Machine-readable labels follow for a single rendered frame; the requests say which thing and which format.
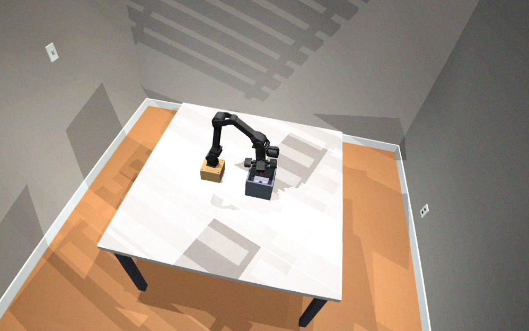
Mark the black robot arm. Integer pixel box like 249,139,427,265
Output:
205,111,279,172

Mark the white square plate with hole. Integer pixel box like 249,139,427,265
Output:
254,176,269,185

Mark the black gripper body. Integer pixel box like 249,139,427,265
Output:
244,155,277,169

